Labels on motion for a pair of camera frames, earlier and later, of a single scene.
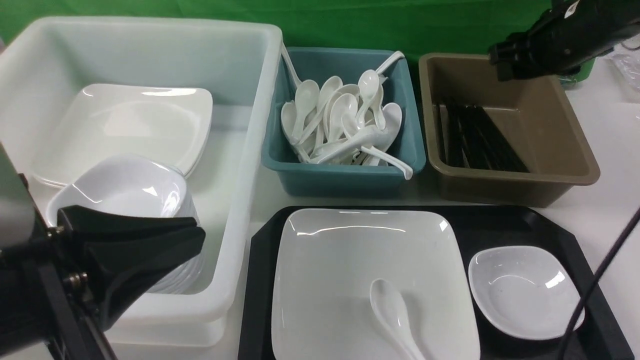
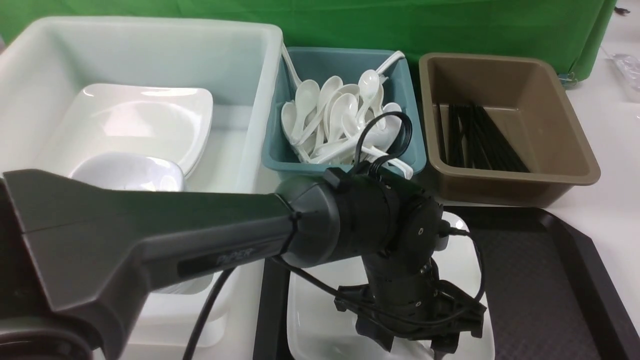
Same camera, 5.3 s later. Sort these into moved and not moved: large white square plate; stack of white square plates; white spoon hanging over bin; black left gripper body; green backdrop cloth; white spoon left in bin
Moved: large white square plate; black left gripper body
Not moved: green backdrop cloth; white spoon hanging over bin; white spoon left in bin; stack of white square plates
